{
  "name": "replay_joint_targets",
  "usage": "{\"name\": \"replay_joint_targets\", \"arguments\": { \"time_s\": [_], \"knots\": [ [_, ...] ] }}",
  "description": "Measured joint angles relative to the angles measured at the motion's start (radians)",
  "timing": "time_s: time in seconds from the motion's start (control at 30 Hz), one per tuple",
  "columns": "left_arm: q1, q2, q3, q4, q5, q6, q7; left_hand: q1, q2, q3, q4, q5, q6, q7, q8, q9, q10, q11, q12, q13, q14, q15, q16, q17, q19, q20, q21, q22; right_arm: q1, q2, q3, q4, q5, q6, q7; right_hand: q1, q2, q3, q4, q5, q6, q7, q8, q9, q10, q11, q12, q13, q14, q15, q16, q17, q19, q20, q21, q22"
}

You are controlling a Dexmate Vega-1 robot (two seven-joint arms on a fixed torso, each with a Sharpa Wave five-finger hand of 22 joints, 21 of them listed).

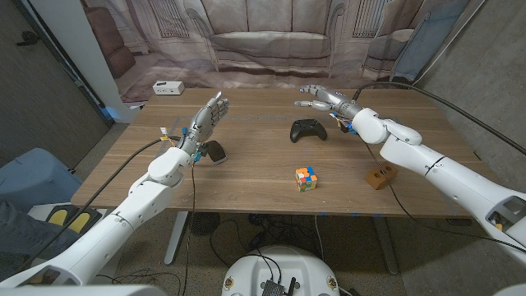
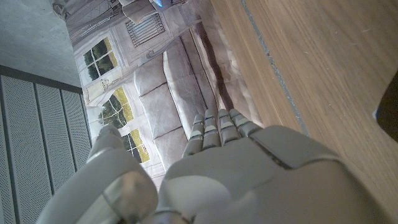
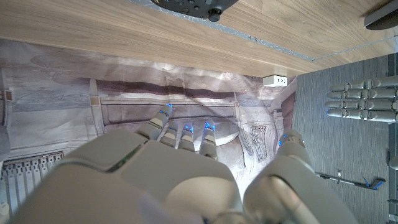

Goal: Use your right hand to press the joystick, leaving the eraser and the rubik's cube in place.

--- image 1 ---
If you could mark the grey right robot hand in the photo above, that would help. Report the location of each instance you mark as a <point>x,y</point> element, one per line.
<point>341,104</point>

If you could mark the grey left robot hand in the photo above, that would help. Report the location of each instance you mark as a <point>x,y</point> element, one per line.
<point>204,122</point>

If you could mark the black game controller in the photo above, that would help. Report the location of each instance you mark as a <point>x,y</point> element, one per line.
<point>308,130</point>

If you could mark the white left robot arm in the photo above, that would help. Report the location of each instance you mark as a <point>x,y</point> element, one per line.
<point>125,222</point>

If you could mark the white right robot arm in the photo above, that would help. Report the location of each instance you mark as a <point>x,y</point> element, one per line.
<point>452,181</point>

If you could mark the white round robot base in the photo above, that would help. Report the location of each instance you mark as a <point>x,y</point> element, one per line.
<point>250,271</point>

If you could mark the multicoloured rubik's cube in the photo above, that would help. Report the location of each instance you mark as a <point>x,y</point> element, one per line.
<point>306,179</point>

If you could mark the black flat handheld device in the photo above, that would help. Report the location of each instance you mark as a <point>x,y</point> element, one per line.
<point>217,152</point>

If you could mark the white power box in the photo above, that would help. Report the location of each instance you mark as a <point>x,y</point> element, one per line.
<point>167,88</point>

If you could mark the small wooden block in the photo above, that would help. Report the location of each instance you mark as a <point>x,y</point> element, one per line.
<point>379,178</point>

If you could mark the printed sofa room backdrop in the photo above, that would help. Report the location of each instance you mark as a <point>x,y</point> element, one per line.
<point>271,41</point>

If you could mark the black round floor fan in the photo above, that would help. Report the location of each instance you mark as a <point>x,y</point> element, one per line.
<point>204,224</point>

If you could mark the white table leg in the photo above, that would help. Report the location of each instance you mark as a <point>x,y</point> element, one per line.
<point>176,238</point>
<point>386,246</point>

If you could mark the black yellow foot pedal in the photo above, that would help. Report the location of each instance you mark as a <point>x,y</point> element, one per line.
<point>80,222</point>

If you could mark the blue plastic bin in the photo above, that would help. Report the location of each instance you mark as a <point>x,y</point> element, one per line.
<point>37,172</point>

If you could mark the white robot torso edge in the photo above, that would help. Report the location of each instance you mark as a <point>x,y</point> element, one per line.
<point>82,291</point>

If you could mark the person's leg in jeans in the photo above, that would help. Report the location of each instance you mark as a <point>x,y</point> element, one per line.
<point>29,242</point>

